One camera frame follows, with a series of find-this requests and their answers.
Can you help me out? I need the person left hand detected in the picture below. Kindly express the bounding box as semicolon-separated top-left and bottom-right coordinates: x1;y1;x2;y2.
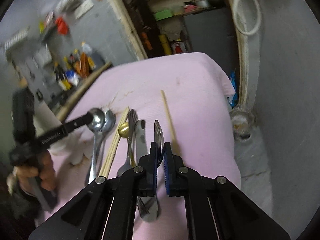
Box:
15;151;56;195

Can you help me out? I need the white plastic utensil holder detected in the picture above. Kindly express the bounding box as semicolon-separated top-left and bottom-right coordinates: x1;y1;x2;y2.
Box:
34;101;76;156

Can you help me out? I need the oil jug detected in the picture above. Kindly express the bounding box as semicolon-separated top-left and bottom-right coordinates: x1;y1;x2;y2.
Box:
81;41;105;71

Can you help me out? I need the pink floral tablecloth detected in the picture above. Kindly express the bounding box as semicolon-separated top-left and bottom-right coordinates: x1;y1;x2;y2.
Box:
36;53;241;239

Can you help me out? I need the large steel spoon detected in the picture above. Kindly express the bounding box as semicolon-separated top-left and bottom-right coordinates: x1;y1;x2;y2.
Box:
85;108;105;185

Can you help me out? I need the grey cabinet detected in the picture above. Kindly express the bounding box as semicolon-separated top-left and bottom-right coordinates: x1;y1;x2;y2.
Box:
184;8;238;73

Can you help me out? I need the steel fork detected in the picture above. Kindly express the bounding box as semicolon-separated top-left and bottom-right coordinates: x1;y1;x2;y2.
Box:
117;109;138;177

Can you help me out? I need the gold spoon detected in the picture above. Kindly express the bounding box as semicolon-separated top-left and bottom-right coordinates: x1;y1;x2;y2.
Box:
118;122;136;167

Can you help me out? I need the bamboo chopstick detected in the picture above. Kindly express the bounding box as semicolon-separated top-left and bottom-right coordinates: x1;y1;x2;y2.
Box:
98;106;131;178
161;90;181;155
102;107;131;178

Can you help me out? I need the small steel spoon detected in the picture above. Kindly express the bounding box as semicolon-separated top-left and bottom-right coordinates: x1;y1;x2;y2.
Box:
153;120;164;167

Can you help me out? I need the red plastic bag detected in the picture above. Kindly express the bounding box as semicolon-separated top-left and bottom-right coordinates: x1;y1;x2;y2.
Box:
55;17;69;35

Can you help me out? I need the green box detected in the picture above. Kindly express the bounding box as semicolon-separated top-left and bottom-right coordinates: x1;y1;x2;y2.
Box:
154;9;173;21

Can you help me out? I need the white wall switch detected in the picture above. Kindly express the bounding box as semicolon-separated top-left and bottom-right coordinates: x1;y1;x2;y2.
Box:
74;0;94;20

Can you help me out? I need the steel table knife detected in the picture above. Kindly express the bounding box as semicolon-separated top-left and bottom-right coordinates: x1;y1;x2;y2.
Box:
135;120;159;223

